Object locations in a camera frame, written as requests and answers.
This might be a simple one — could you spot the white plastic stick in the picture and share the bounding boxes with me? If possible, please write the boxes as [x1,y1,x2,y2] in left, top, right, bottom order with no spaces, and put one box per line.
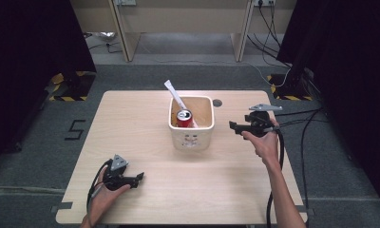
[163,79,200,129]

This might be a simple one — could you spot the black curtain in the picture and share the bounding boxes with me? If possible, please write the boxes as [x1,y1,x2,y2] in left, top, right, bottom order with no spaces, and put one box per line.
[0,0,98,170]
[275,0,380,218]

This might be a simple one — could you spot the white square container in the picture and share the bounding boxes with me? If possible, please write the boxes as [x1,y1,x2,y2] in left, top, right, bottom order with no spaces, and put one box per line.
[168,95,216,151]

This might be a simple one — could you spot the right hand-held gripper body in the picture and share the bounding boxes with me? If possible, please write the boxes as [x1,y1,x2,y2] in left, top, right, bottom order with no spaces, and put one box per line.
[244,104,284,139]

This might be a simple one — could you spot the black power cables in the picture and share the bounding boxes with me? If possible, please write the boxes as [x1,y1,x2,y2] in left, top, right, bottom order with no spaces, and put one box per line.
[245,2,295,69]

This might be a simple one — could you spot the white floor cable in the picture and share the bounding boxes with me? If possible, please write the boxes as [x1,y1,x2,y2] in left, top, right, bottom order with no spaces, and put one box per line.
[151,57,292,88]

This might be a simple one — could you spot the stand base with hazard tape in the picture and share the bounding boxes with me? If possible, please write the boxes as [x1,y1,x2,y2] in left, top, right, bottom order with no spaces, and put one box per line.
[266,72,315,102]
[47,71,97,103]

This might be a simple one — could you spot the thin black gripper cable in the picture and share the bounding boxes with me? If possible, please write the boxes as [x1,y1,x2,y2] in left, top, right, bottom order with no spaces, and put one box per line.
[272,107,325,210]

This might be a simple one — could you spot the red soda can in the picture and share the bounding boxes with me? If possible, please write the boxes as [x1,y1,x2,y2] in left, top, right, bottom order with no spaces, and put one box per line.
[176,108,194,128]

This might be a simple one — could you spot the person's left hand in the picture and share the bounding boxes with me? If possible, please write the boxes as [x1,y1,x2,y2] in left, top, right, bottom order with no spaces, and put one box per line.
[83,183,132,224]

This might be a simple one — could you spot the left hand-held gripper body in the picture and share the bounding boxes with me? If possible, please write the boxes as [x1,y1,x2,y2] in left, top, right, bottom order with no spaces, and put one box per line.
[101,154,133,192]

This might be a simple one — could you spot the person's right hand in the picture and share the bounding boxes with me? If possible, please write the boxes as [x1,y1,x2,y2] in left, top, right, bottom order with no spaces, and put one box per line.
[241,118,281,169]

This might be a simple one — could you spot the beige wooden desk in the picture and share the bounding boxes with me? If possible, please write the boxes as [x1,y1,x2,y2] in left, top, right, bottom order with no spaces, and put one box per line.
[68,0,298,64]

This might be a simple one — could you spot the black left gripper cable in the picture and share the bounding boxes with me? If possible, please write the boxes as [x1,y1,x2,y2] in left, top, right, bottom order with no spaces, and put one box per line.
[85,159,114,221]

